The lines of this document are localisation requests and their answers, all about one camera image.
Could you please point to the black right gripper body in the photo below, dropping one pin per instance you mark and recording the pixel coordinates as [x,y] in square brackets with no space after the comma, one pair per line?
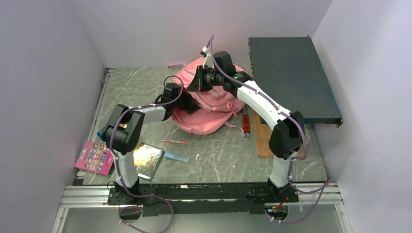
[207,78]

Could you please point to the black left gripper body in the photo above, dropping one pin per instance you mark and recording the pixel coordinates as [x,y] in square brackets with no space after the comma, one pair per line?
[185,102]

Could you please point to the pink student backpack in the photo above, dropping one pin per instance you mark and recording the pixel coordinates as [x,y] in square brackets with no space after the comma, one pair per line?
[216,108]

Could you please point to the blue treehouse book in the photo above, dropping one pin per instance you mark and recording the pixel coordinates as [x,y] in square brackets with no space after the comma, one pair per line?
[99,134]

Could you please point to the pink book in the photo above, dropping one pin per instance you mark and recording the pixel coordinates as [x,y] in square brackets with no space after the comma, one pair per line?
[95,157]

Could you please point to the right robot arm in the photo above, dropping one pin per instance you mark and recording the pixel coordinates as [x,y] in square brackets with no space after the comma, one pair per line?
[287,127]

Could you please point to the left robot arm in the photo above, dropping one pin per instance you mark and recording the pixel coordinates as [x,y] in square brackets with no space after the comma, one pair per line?
[123,128]

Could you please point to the red pen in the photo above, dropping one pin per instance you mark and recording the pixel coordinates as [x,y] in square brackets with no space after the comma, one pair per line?
[174,141]

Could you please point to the light blue eraser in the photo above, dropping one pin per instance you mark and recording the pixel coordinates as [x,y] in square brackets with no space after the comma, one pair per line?
[177,157]

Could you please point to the shiny gold foil book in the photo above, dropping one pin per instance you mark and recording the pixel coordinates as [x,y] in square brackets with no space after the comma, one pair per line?
[146,160]

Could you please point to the wooden board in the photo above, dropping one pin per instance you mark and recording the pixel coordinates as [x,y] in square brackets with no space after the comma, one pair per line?
[262,133]

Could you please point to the dark green metal box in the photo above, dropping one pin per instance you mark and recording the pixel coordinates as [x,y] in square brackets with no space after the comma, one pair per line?
[289,70]

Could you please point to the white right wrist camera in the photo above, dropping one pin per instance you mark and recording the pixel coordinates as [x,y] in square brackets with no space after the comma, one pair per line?
[207,58]

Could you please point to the red handled wrench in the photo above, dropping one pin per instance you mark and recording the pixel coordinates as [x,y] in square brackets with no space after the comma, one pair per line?
[245,122]

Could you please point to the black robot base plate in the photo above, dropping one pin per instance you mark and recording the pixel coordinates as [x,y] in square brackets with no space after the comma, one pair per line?
[204,198]

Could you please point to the aluminium frame rail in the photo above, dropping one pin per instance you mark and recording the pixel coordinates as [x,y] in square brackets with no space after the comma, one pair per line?
[97,196]

